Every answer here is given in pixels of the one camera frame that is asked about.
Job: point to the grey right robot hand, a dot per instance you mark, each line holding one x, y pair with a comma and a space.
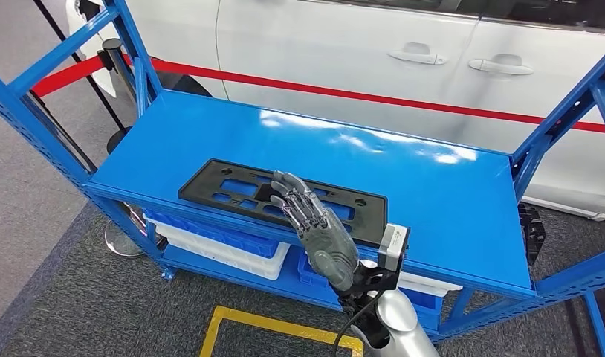
327, 246

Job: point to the black plastic panel part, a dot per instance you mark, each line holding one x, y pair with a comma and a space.
209, 189

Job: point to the blue metal shelf rack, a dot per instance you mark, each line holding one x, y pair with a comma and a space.
430, 197

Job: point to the red barrier belt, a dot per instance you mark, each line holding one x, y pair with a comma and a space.
332, 93

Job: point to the white car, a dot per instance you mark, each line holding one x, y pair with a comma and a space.
332, 49

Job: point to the black plastic crate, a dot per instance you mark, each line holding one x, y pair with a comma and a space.
531, 231

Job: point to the thin black stand pole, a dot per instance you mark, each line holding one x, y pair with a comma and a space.
118, 143

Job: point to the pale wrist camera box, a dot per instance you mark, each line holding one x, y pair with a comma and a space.
393, 246

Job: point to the chrome stanchion post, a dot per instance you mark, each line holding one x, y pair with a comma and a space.
114, 54

